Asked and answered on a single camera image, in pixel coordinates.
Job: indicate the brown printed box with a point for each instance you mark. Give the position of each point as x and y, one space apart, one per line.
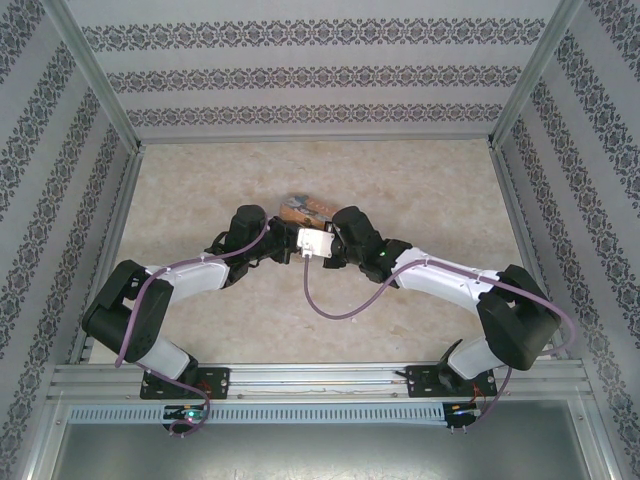
300 210

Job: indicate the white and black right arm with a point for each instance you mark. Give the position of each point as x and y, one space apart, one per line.
440 280

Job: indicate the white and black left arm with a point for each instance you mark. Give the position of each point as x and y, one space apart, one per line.
195 277

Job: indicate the small circuit board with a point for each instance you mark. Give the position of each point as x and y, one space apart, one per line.
462 410
187 414

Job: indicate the grey metal sheet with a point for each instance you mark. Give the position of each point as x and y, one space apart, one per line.
320 452

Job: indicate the aluminium table edge rail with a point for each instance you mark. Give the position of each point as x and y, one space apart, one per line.
320 141
521 225
116 225

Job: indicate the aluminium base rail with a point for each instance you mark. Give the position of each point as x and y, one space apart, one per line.
320 375

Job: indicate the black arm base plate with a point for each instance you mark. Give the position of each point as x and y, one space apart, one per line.
220 382
420 382

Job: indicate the aluminium frame post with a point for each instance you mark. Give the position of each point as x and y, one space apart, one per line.
95 70
540 70

